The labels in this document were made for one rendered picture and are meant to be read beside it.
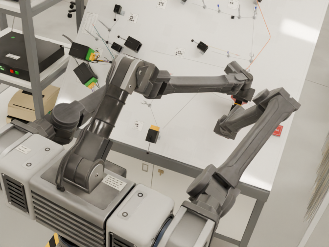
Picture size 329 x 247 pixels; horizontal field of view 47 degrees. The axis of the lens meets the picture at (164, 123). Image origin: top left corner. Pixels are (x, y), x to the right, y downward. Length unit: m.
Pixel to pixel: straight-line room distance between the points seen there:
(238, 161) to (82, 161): 0.41
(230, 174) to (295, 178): 2.33
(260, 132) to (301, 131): 2.78
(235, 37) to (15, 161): 1.30
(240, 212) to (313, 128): 2.04
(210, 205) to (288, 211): 2.15
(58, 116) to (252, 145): 0.53
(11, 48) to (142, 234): 1.64
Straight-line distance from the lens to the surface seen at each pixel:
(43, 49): 2.19
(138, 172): 2.06
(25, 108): 2.26
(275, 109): 1.08
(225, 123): 1.49
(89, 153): 0.79
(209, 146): 1.83
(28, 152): 0.92
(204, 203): 0.87
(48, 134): 1.07
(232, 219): 2.08
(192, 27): 1.94
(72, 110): 1.10
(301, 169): 3.39
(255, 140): 1.02
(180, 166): 1.85
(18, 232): 2.70
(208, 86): 1.45
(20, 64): 2.06
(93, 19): 2.10
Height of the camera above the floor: 2.15
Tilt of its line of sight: 38 degrees down
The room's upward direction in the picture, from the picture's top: 7 degrees clockwise
